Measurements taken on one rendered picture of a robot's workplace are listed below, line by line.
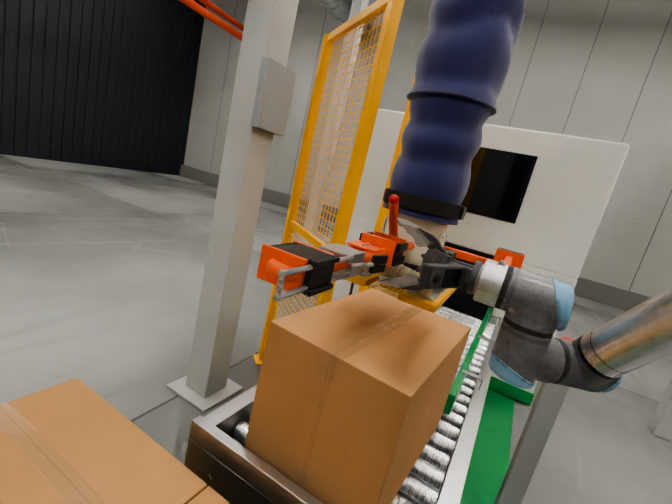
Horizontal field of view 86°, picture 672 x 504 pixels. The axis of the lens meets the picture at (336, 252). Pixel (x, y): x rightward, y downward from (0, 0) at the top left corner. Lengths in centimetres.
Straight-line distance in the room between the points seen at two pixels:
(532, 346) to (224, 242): 149
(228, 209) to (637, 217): 889
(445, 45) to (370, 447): 95
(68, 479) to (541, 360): 106
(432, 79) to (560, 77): 901
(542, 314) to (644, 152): 918
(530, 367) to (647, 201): 911
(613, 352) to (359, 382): 48
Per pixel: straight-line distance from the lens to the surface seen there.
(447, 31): 105
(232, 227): 186
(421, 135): 99
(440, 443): 148
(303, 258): 48
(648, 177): 985
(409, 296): 93
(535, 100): 985
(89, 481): 114
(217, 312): 200
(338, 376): 89
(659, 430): 394
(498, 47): 105
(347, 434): 94
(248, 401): 128
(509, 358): 79
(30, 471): 119
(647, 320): 76
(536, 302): 76
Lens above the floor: 135
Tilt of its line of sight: 12 degrees down
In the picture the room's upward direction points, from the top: 14 degrees clockwise
